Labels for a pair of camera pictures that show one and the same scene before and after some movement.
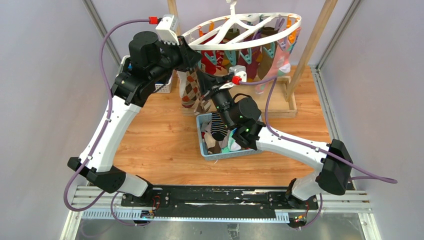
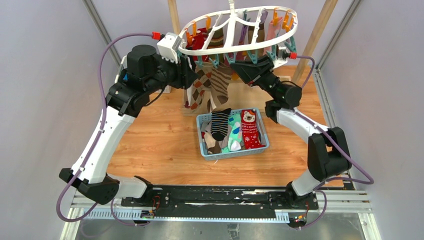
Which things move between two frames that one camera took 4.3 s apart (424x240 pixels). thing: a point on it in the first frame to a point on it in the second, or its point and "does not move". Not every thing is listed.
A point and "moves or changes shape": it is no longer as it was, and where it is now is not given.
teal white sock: x=232 y=145 does not move
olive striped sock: x=226 y=61 to x=217 y=41
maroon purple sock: x=251 y=69 to x=243 y=35
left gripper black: x=191 y=56 to x=185 y=74
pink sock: x=279 y=63 to x=273 y=31
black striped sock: x=218 y=130 does not move
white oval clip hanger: x=242 y=29 moves or changes shape
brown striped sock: x=204 y=106 moves or changes shape
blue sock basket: x=214 y=156 does not move
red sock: x=207 y=67 to x=198 y=41
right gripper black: x=207 y=82 to x=251 y=71
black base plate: x=217 y=199 does not move
